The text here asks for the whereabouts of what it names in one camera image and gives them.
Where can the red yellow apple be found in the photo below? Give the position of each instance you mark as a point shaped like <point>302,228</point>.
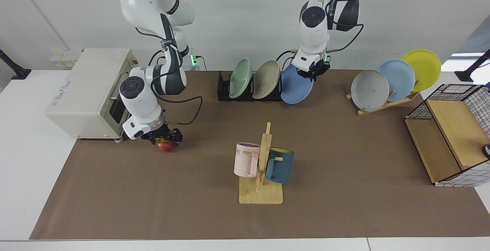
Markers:
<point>166,146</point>

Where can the beige plate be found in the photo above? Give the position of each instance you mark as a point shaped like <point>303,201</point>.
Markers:
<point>266,79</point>

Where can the grey plate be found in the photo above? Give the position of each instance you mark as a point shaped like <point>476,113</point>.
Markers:
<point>369,90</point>

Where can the green plate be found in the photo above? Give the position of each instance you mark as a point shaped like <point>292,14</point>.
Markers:
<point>240,79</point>

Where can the black dish rack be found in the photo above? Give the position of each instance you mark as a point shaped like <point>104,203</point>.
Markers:
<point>222,90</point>

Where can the wooden plate rack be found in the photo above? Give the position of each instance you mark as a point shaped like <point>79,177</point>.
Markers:
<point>386,105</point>

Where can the light blue plate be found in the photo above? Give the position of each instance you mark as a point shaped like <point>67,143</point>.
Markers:
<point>400,79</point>

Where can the yellow plate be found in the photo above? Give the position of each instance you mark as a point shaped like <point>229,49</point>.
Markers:
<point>423,67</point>

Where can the pink mug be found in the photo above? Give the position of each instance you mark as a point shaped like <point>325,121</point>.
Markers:
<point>245,161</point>

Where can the pale toaster oven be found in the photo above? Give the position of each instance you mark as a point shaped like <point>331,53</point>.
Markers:
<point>84,94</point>

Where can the brown table cloth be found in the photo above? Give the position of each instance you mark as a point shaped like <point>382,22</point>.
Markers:
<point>344,167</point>

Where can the dark teal mug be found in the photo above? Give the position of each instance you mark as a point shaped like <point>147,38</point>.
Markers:
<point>281,167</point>

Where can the wooden cup stand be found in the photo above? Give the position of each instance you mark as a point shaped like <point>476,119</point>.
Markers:
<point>260,193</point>

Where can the white wall socket box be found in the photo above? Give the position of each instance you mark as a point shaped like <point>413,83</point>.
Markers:
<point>65,57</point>

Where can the black camera stand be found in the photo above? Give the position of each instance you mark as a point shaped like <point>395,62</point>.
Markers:
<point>469,73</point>
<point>15,71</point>

